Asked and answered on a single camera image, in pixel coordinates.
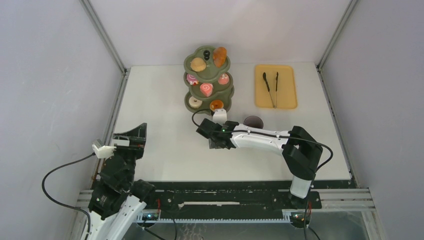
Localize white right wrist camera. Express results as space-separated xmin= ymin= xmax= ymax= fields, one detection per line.
xmin=212 ymin=108 xmax=228 ymax=125

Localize black left camera cable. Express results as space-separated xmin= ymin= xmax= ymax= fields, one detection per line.
xmin=41 ymin=152 xmax=97 ymax=240

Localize brown croissant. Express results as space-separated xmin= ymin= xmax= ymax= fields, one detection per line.
xmin=212 ymin=46 xmax=227 ymax=68

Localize black right camera cable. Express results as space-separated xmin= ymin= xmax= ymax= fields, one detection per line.
xmin=191 ymin=109 xmax=334 ymax=229

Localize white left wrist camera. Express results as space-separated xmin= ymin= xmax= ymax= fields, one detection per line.
xmin=91 ymin=139 xmax=116 ymax=159

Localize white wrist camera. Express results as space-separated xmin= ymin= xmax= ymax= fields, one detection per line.
xmin=212 ymin=108 xmax=228 ymax=125
xmin=91 ymin=139 xmax=116 ymax=159

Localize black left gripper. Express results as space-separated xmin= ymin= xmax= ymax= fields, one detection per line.
xmin=112 ymin=123 xmax=147 ymax=186

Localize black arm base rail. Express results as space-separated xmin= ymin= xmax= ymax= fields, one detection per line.
xmin=145 ymin=181 xmax=323 ymax=222

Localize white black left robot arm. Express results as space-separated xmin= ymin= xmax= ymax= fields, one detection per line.
xmin=81 ymin=123 xmax=157 ymax=240

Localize black camera cable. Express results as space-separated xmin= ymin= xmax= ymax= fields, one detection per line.
xmin=191 ymin=109 xmax=334 ymax=229
xmin=41 ymin=152 xmax=97 ymax=240

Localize pink strawberry cake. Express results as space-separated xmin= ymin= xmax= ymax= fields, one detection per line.
xmin=218 ymin=73 xmax=230 ymax=85

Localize yellow serving tray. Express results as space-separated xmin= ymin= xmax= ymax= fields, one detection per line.
xmin=254 ymin=64 xmax=298 ymax=110

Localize beige round cookie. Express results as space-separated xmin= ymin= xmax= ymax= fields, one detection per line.
xmin=190 ymin=57 xmax=207 ymax=73

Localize purple swirl cake slice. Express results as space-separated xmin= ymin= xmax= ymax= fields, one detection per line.
xmin=185 ymin=74 xmax=199 ymax=86

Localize black metal food tongs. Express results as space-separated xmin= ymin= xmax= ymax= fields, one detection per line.
xmin=262 ymin=72 xmax=277 ymax=109

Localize pink swirl cake slice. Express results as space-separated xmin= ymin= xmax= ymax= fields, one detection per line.
xmin=199 ymin=83 xmax=214 ymax=97

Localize white glazed donut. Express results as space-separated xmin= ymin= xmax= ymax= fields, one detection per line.
xmin=188 ymin=96 xmax=203 ymax=109

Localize orange glazed donut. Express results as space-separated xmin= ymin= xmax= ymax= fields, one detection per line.
xmin=209 ymin=99 xmax=224 ymax=111

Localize green three-tier dessert stand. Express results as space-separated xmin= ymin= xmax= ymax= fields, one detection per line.
xmin=183 ymin=45 xmax=235 ymax=115

